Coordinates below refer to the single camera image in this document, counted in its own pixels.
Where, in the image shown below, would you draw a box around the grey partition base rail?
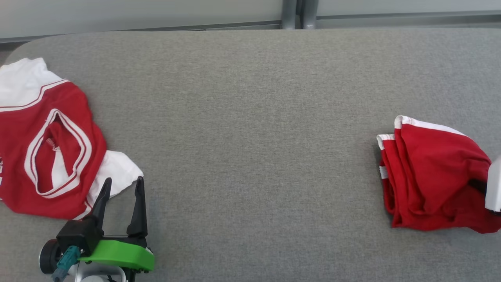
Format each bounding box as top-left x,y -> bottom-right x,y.
0,19 -> 283,44
316,10 -> 501,29

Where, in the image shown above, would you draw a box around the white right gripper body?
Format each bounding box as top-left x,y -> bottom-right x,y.
485,155 -> 501,213

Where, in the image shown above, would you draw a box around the grey partition post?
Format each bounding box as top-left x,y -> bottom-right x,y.
281,0 -> 299,30
301,0 -> 319,30

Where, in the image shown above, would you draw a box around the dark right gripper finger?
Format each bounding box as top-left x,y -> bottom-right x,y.
469,179 -> 488,197

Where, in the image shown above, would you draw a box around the red jersey with white sleeves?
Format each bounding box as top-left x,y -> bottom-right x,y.
0,58 -> 144,220

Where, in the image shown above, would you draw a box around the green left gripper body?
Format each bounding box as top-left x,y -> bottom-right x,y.
77,234 -> 155,272

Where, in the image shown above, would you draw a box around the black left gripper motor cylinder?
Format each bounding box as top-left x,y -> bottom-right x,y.
38,239 -> 62,275

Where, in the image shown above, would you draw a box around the left black cable teal plug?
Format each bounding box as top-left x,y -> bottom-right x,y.
52,246 -> 81,282

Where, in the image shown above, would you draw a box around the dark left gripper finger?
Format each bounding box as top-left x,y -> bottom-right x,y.
126,176 -> 148,238
91,177 -> 113,236

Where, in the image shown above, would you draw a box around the red shorts with white stripes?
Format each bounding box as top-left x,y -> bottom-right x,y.
377,115 -> 501,235

